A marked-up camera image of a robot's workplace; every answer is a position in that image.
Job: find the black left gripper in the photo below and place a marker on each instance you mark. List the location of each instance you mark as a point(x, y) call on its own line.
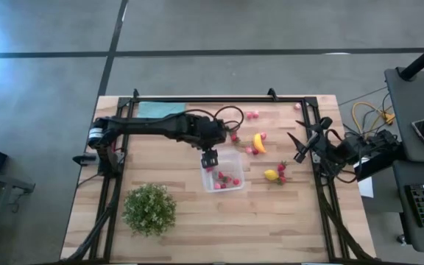
point(208, 132)

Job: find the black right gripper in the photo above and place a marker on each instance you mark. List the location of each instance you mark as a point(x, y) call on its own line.
point(318, 143)

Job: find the clear plastic tupperware container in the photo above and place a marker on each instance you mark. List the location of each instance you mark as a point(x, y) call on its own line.
point(234, 165)

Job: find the pink toy peach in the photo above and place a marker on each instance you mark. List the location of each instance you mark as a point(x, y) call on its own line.
point(256, 114)
point(263, 135)
point(297, 106)
point(217, 186)
point(249, 115)
point(249, 149)

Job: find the red toy cherry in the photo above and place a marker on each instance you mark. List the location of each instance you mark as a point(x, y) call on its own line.
point(236, 182)

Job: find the yellow toy banana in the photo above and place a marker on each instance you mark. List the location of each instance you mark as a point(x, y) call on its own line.
point(258, 144)

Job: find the yellow toy lemon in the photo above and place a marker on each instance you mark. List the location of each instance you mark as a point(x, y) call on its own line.
point(271, 175)

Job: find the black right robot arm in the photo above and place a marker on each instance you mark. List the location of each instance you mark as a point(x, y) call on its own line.
point(366, 147)

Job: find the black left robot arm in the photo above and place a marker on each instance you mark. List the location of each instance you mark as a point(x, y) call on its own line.
point(149, 127)

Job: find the teal folded cloth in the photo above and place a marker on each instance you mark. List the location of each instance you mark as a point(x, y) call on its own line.
point(160, 108)

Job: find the black desk beam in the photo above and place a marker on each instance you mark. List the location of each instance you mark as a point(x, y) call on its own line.
point(374, 170)

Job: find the green potted plant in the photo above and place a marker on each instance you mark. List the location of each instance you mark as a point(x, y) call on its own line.
point(149, 210)

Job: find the white paper sheet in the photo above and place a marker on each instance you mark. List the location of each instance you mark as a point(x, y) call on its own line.
point(366, 187)

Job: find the grey desk with pole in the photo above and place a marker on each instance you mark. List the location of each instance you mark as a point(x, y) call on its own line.
point(410, 99)

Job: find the black slanted pole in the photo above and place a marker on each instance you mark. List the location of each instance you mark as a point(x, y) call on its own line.
point(423, 59)

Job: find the grey caster wheel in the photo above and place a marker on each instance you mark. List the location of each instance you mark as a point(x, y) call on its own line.
point(402, 239)

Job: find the black metal table frame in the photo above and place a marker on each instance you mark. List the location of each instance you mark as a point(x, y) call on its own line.
point(252, 99)

